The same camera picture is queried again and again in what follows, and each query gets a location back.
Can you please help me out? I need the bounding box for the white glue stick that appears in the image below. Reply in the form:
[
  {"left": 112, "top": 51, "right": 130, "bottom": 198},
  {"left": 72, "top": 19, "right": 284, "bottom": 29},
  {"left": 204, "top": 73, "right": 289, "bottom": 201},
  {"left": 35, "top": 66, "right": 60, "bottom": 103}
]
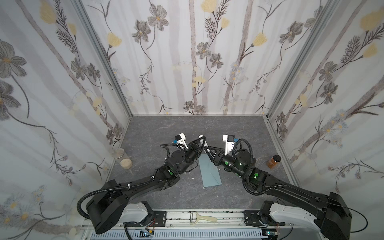
[{"left": 199, "top": 135, "right": 208, "bottom": 151}]

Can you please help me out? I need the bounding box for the light green envelope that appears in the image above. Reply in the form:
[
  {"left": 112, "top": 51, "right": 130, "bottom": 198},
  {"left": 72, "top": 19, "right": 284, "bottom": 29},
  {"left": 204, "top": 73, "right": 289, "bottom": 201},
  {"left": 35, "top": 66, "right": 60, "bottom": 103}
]
[{"left": 199, "top": 154, "right": 222, "bottom": 188}]

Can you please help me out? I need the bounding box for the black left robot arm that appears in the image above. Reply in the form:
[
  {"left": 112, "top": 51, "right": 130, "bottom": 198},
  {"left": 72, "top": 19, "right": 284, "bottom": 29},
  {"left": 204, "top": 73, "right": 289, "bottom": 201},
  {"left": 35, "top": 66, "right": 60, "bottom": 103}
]
[{"left": 77, "top": 136, "right": 206, "bottom": 234}]

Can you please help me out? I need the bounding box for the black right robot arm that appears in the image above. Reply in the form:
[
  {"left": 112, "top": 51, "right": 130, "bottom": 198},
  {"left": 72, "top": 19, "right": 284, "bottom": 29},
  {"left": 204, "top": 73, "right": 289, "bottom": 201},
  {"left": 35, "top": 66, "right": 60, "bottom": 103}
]
[{"left": 242, "top": 168, "right": 352, "bottom": 240}]

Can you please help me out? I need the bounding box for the amber bottle black cap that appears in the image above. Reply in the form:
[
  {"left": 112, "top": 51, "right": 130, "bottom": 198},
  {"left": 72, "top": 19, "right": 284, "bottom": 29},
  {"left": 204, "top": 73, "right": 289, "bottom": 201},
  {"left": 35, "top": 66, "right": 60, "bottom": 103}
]
[{"left": 267, "top": 155, "right": 282, "bottom": 169}]

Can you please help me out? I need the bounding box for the cream plastic peeler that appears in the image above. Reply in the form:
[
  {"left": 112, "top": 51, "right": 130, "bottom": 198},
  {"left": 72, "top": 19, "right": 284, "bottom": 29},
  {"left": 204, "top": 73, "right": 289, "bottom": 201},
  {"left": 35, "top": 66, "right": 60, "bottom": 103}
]
[{"left": 190, "top": 212, "right": 218, "bottom": 225}]

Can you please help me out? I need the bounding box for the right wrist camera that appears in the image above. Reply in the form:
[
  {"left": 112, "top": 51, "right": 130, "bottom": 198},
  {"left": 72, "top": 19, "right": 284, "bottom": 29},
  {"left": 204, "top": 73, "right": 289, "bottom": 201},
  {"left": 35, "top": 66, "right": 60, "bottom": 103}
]
[{"left": 223, "top": 135, "right": 238, "bottom": 155}]

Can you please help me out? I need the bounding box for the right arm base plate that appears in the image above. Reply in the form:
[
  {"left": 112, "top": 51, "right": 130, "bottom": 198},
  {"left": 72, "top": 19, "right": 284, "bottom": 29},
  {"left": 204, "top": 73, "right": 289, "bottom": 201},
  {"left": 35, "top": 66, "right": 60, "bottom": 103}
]
[{"left": 243, "top": 210, "right": 286, "bottom": 228}]

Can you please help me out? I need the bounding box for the white slotted cable duct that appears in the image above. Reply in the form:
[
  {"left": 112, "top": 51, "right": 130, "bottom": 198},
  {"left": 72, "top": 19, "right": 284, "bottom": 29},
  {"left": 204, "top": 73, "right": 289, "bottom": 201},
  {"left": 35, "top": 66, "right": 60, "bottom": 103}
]
[{"left": 87, "top": 229, "right": 269, "bottom": 240}]

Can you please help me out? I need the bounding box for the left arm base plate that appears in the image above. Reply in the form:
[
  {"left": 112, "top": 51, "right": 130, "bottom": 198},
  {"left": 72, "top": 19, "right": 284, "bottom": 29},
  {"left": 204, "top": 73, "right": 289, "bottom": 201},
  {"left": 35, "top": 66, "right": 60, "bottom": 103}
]
[{"left": 124, "top": 211, "right": 167, "bottom": 228}]

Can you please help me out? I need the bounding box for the aluminium mounting rail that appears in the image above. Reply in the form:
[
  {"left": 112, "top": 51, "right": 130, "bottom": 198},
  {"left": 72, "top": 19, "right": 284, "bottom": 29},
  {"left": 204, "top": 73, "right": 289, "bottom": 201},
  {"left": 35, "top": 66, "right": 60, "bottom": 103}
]
[{"left": 80, "top": 208, "right": 328, "bottom": 230}]

